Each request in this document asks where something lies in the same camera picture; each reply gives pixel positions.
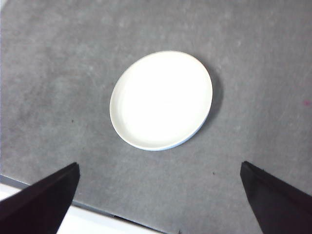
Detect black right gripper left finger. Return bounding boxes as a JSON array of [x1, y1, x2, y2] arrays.
[[0, 162, 80, 234]]

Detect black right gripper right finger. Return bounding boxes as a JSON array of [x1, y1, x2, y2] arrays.
[[240, 160, 312, 234]]

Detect blue round plate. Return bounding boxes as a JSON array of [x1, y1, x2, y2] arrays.
[[136, 117, 211, 152]]

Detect white round plate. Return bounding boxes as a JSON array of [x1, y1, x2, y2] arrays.
[[109, 50, 214, 151]]

